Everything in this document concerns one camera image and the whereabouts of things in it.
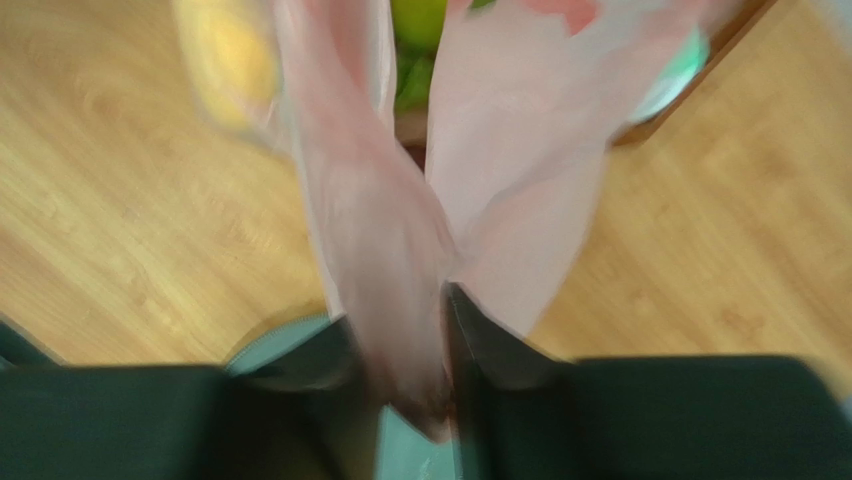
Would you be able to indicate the green fake apple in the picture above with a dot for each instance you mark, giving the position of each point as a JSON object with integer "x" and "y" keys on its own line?
{"x": 418, "y": 26}

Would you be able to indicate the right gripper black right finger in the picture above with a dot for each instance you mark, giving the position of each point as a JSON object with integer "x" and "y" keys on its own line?
{"x": 522, "y": 415}

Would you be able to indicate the grey round plate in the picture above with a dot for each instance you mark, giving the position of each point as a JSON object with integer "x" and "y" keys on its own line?
{"x": 403, "y": 453}

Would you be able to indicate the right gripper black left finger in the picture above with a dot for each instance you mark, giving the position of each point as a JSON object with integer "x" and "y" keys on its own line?
{"x": 303, "y": 415}

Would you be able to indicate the teal white sock right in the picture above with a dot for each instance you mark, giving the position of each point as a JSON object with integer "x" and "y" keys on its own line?
{"x": 675, "y": 78}

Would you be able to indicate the pink translucent plastic bag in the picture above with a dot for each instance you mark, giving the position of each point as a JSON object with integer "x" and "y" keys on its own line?
{"x": 526, "y": 97}

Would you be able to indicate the yellow fake fruit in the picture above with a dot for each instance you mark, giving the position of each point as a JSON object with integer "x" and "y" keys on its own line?
{"x": 230, "y": 57}

